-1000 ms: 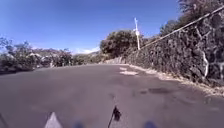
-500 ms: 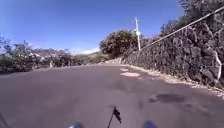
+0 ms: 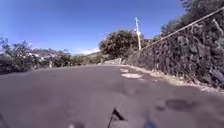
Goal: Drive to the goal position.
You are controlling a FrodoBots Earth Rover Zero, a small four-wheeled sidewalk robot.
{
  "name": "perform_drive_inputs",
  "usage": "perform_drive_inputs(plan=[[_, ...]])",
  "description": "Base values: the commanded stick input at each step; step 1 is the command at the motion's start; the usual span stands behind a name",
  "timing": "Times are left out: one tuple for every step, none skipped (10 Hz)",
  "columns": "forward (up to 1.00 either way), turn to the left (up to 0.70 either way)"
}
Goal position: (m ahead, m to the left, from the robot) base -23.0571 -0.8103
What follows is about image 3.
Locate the white pole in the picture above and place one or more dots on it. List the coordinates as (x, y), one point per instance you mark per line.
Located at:
(138, 36)

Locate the grey asphalt road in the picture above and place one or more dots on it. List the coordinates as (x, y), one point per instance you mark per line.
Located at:
(66, 93)

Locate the row of bushes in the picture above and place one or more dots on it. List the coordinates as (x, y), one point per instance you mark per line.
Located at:
(20, 60)

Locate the broad green tree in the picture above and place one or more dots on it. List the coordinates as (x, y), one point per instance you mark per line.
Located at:
(116, 43)

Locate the pale gravel strip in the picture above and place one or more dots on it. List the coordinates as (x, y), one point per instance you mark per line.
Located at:
(166, 78)

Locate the trees above stone wall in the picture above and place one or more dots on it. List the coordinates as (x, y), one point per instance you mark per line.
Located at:
(200, 10)

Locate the robot's own part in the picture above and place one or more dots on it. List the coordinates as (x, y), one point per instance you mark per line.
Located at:
(150, 125)
(71, 126)

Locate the dark stone wall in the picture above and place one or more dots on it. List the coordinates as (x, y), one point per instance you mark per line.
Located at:
(190, 53)

